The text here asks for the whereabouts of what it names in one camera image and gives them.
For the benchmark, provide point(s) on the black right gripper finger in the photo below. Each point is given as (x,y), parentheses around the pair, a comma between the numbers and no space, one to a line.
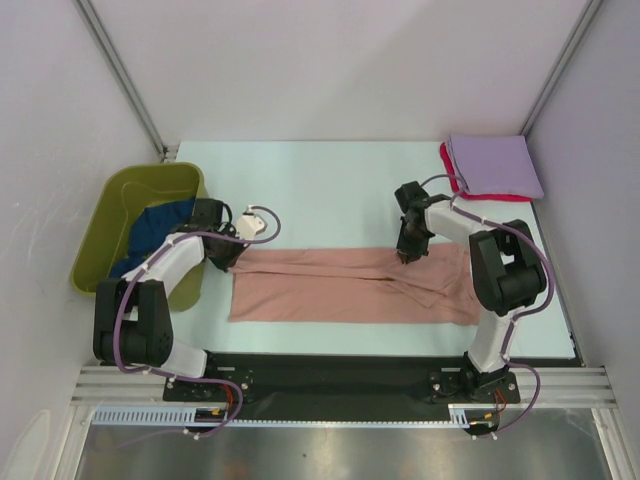
(402,256)
(417,253)

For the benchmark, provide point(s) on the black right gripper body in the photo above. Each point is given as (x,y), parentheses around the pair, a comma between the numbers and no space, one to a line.
(412,240)

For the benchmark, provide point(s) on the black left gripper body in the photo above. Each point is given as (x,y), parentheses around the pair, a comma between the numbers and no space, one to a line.
(227,252)

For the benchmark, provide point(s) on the pink printed t shirt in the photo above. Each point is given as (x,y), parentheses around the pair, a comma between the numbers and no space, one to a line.
(354,285)

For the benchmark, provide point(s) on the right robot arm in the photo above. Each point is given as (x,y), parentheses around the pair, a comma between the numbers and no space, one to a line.
(508,271)

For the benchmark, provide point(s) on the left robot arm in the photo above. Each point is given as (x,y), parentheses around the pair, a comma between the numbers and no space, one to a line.
(132,320)

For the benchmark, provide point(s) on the blue t shirt in bin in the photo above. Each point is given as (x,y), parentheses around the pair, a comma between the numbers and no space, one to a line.
(149,231)

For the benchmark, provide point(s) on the folded red t shirt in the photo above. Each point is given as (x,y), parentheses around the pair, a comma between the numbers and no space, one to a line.
(456,184)

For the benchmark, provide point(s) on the olive green plastic bin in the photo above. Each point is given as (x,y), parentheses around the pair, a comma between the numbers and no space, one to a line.
(123,199)

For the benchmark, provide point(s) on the folded purple t shirt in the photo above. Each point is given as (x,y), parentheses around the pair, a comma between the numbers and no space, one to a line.
(494,165)

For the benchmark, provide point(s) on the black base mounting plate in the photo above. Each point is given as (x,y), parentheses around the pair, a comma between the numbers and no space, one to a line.
(436,380)

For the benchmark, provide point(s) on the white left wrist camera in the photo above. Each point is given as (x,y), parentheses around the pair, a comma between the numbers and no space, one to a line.
(250,225)

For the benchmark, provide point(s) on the aluminium front rail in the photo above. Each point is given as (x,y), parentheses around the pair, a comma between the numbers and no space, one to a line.
(557,387)

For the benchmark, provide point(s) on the aluminium frame post left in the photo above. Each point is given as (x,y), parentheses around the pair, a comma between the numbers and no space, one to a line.
(99,33)

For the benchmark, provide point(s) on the aluminium frame post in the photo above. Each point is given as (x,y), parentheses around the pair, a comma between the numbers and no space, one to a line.
(574,40)
(99,33)

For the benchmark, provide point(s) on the aluminium frame post right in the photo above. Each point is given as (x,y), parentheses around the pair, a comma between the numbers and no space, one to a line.
(574,40)

